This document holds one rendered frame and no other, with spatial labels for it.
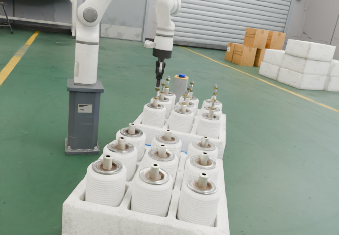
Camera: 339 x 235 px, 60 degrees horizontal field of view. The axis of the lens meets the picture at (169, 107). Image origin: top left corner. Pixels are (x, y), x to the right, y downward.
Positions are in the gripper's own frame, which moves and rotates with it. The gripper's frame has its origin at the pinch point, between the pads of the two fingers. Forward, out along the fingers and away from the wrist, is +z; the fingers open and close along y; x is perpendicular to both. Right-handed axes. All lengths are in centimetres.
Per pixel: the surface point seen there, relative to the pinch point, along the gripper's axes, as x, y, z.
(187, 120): -13.5, -7.3, 12.4
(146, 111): 3.4, -3.2, 12.0
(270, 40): -194, 372, -11
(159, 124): -2.7, -4.1, 16.8
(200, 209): -10, -63, 13
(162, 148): -1.3, -46.0, 7.4
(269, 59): -161, 277, 12
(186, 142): -13.9, -11.4, 20.2
